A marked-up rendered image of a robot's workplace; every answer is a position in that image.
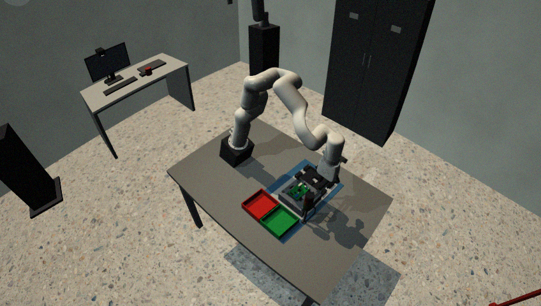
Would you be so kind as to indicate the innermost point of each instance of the green circuit board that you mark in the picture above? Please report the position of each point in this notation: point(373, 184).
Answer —
point(298, 191)

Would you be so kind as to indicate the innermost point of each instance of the green bin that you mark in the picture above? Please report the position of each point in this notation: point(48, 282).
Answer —
point(279, 221)

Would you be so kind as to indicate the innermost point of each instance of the red bin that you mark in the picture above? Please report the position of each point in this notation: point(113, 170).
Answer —
point(259, 204)

